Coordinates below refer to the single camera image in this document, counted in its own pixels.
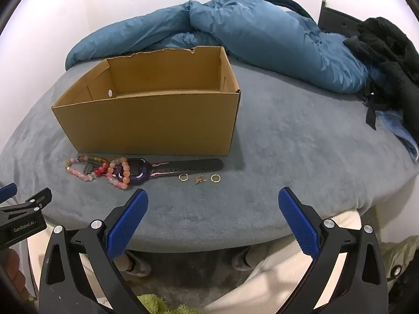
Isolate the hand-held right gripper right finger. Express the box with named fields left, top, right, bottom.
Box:
left=278, top=187, right=390, bottom=314

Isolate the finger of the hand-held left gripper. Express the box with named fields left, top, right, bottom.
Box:
left=0, top=187, right=53, bottom=218
left=0, top=183, right=18, bottom=205

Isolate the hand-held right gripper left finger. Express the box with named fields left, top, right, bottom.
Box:
left=38, top=188, right=149, bottom=314

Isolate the pink orange bead bracelet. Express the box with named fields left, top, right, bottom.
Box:
left=105, top=157, right=132, bottom=190

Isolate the multicolour bead bracelet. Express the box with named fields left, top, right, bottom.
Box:
left=65, top=155, right=110, bottom=183

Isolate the dark purple smartwatch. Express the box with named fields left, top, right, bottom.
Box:
left=83, top=158, right=224, bottom=185

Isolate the brown cardboard box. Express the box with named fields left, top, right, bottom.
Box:
left=51, top=46, right=241, bottom=156

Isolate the person's left hand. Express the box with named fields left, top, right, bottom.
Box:
left=0, top=248, right=27, bottom=296

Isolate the person's left foot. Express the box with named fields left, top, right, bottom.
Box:
left=114, top=249, right=153, bottom=277

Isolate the person's foot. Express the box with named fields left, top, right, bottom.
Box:
left=231, top=246, right=260, bottom=271
left=114, top=249, right=153, bottom=277

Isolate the person's right foot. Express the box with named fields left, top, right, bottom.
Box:
left=231, top=246, right=260, bottom=271

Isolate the grey shaggy rug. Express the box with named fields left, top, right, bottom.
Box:
left=128, top=245, right=274, bottom=314

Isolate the grey plush blanket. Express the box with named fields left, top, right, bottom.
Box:
left=0, top=51, right=419, bottom=253

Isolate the olive jacket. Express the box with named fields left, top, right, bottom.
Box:
left=381, top=235, right=419, bottom=289

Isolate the blue denim cloth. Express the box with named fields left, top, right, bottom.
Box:
left=375, top=108, right=419, bottom=164

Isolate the blue duvet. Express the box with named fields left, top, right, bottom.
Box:
left=65, top=0, right=374, bottom=94

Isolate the black clothing pile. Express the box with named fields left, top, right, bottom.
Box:
left=343, top=16, right=419, bottom=138

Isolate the black headboard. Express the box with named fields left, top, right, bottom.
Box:
left=318, top=0, right=365, bottom=37

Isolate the black webbing strap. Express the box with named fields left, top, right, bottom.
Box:
left=363, top=82, right=387, bottom=131

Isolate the dark curved strap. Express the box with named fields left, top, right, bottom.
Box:
left=255, top=0, right=315, bottom=18

